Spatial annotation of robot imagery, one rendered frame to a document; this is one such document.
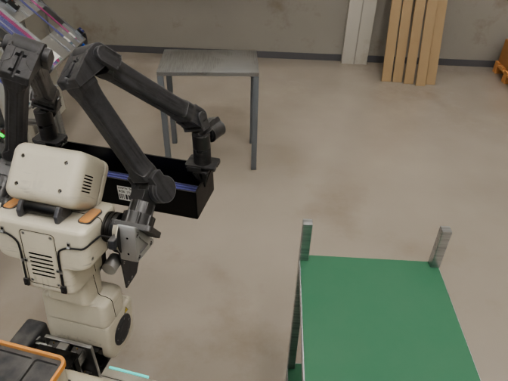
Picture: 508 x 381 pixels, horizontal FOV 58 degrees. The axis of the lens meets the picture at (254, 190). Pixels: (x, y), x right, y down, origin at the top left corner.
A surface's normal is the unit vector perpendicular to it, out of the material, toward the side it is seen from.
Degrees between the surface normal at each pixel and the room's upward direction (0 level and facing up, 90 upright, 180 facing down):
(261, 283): 0
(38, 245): 82
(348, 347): 0
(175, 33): 90
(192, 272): 0
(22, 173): 48
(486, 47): 90
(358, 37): 90
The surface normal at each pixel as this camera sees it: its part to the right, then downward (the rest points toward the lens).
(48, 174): -0.17, -0.13
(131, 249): -0.25, 0.44
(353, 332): 0.02, -0.81
